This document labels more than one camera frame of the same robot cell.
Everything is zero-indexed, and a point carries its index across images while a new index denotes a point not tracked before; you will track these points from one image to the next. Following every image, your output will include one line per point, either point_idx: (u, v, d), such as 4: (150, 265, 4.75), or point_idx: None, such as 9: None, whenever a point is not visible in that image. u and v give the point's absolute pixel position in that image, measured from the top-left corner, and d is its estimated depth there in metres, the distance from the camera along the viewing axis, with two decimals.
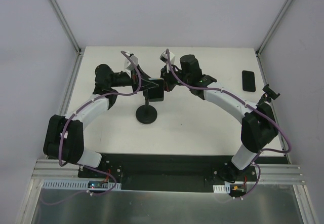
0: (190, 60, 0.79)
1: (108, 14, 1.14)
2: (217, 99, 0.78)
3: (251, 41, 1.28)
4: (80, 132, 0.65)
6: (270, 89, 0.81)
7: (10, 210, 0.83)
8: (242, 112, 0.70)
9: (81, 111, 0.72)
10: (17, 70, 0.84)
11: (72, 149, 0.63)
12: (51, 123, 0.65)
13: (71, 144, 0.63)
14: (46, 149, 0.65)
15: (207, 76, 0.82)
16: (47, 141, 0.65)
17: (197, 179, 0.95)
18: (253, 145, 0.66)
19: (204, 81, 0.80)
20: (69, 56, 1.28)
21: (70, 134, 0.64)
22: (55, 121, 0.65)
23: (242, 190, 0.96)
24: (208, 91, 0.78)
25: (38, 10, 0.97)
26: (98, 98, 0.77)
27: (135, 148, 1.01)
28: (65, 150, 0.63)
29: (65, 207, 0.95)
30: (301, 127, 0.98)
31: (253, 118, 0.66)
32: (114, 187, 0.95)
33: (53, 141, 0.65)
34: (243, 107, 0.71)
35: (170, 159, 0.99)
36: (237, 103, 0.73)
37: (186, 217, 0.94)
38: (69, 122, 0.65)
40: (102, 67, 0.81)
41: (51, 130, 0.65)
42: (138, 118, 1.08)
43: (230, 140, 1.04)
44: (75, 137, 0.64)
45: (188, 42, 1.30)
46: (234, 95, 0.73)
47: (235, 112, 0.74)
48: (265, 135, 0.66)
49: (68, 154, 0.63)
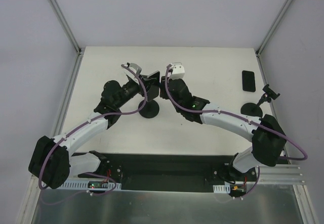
0: (180, 87, 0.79)
1: (108, 14, 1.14)
2: (216, 120, 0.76)
3: (251, 41, 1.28)
4: (65, 158, 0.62)
6: (269, 89, 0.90)
7: (10, 209, 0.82)
8: (247, 129, 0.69)
9: (74, 132, 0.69)
10: (17, 70, 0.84)
11: (54, 175, 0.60)
12: (38, 146, 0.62)
13: (54, 171, 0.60)
14: (31, 167, 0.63)
15: (198, 99, 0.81)
16: (32, 161, 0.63)
17: (197, 180, 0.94)
18: (269, 159, 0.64)
19: (197, 105, 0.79)
20: (69, 56, 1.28)
21: (54, 158, 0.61)
22: (43, 143, 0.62)
23: (242, 190, 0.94)
24: (205, 114, 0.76)
25: (38, 11, 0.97)
26: (95, 118, 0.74)
27: (135, 149, 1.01)
28: (46, 174, 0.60)
29: (65, 207, 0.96)
30: (301, 127, 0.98)
31: (260, 134, 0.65)
32: (114, 187, 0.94)
33: (38, 162, 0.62)
34: (248, 124, 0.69)
35: (170, 159, 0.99)
36: (240, 121, 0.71)
37: (186, 217, 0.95)
38: (55, 146, 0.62)
40: (112, 81, 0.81)
41: (38, 151, 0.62)
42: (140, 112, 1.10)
43: (230, 140, 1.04)
44: (58, 164, 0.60)
45: (188, 42, 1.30)
46: (234, 114, 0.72)
47: (240, 132, 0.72)
48: (275, 145, 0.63)
49: (49, 179, 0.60)
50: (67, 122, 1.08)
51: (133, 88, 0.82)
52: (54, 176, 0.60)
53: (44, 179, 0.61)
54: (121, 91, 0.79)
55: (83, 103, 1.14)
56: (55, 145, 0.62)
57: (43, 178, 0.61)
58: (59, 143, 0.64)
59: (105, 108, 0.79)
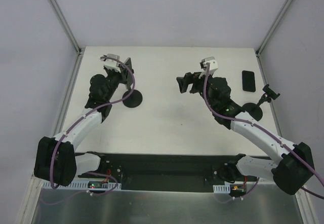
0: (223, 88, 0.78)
1: (108, 14, 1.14)
2: (246, 132, 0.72)
3: (251, 40, 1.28)
4: (71, 154, 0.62)
6: (269, 89, 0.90)
7: (10, 209, 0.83)
8: (278, 152, 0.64)
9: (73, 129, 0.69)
10: (17, 70, 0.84)
11: (63, 172, 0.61)
12: (41, 147, 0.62)
13: (62, 168, 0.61)
14: (37, 171, 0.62)
15: (234, 105, 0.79)
16: (37, 163, 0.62)
17: (197, 179, 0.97)
18: (287, 186, 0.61)
19: (231, 110, 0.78)
20: (69, 56, 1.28)
21: (61, 156, 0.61)
22: (45, 144, 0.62)
23: (242, 190, 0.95)
24: (237, 122, 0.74)
25: (38, 11, 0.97)
26: (90, 113, 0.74)
27: (134, 148, 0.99)
28: (55, 173, 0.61)
29: (65, 207, 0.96)
30: (301, 127, 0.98)
31: (291, 161, 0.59)
32: (114, 187, 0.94)
33: (44, 163, 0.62)
34: (280, 147, 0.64)
35: (170, 159, 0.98)
36: (272, 140, 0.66)
37: (186, 217, 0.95)
38: (58, 144, 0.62)
40: (96, 76, 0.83)
41: (41, 153, 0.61)
42: (125, 104, 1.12)
43: (231, 140, 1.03)
44: (66, 161, 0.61)
45: (188, 42, 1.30)
46: (269, 132, 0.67)
47: (269, 151, 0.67)
48: (301, 174, 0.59)
49: (59, 178, 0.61)
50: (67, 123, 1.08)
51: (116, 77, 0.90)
52: (63, 173, 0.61)
53: (54, 178, 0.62)
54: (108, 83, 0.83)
55: (83, 103, 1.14)
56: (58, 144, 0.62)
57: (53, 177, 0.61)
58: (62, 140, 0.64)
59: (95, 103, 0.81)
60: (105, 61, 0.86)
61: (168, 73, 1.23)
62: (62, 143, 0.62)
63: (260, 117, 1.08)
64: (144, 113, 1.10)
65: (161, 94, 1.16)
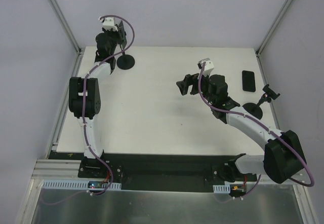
0: (220, 84, 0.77)
1: (108, 13, 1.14)
2: (240, 123, 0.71)
3: (251, 41, 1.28)
4: (97, 87, 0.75)
6: (270, 89, 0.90)
7: (10, 210, 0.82)
8: (265, 138, 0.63)
9: (93, 71, 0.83)
10: (17, 70, 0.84)
11: (94, 102, 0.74)
12: (72, 84, 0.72)
13: (93, 98, 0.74)
14: (71, 105, 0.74)
15: (232, 100, 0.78)
16: (70, 98, 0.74)
17: (197, 180, 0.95)
18: (276, 174, 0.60)
19: (228, 105, 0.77)
20: (70, 56, 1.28)
21: (90, 89, 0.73)
22: (75, 82, 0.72)
23: (242, 190, 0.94)
24: (231, 114, 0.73)
25: (38, 11, 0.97)
26: (102, 64, 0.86)
27: (134, 149, 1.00)
28: (87, 103, 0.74)
29: (65, 207, 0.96)
30: (301, 126, 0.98)
31: (278, 146, 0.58)
32: (108, 187, 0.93)
33: (76, 98, 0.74)
34: (267, 133, 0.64)
35: (170, 159, 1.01)
36: (260, 127, 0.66)
37: (186, 217, 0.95)
38: (86, 80, 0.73)
40: (99, 36, 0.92)
41: (73, 88, 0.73)
42: (121, 68, 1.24)
43: (231, 140, 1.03)
44: (94, 92, 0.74)
45: (189, 42, 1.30)
46: (257, 120, 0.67)
47: (257, 139, 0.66)
48: (289, 165, 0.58)
49: (91, 107, 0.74)
50: (68, 123, 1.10)
51: (115, 36, 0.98)
52: (93, 102, 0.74)
53: (87, 109, 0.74)
54: (111, 40, 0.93)
55: None
56: (86, 80, 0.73)
57: (85, 108, 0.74)
58: (87, 78, 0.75)
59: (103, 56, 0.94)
60: (104, 22, 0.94)
61: (168, 73, 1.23)
62: (89, 79, 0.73)
63: (260, 117, 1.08)
64: (144, 113, 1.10)
65: (161, 94, 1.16)
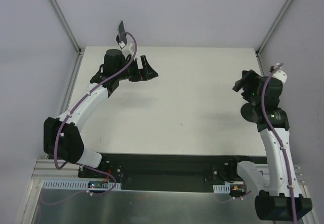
0: (276, 87, 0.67)
1: (109, 13, 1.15)
2: (270, 149, 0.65)
3: (251, 41, 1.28)
4: (76, 133, 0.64)
6: None
7: (10, 210, 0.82)
8: (279, 188, 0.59)
9: (80, 105, 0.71)
10: (17, 70, 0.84)
11: (70, 150, 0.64)
12: (46, 126, 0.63)
13: (68, 146, 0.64)
14: (46, 148, 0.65)
15: (282, 115, 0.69)
16: (45, 142, 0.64)
17: (197, 179, 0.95)
18: (262, 212, 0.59)
19: (276, 118, 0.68)
20: (69, 56, 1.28)
21: (66, 137, 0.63)
22: (50, 124, 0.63)
23: (242, 190, 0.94)
24: (271, 134, 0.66)
25: (37, 11, 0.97)
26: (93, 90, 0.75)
27: (134, 149, 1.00)
28: (63, 151, 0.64)
29: (64, 207, 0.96)
30: (301, 126, 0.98)
31: (283, 207, 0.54)
32: (114, 187, 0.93)
33: (51, 142, 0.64)
34: (286, 186, 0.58)
35: (171, 159, 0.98)
36: (284, 177, 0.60)
37: (187, 217, 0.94)
38: (64, 124, 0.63)
40: (111, 51, 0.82)
41: (47, 133, 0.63)
42: None
43: (232, 139, 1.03)
44: (71, 139, 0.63)
45: (189, 42, 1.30)
46: (289, 169, 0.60)
47: (272, 179, 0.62)
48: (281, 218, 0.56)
49: (67, 154, 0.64)
50: None
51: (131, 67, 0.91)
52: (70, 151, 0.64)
53: (62, 155, 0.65)
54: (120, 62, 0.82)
55: None
56: (62, 125, 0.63)
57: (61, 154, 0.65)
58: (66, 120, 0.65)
59: (100, 77, 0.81)
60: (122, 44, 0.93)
61: (168, 73, 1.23)
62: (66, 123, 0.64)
63: None
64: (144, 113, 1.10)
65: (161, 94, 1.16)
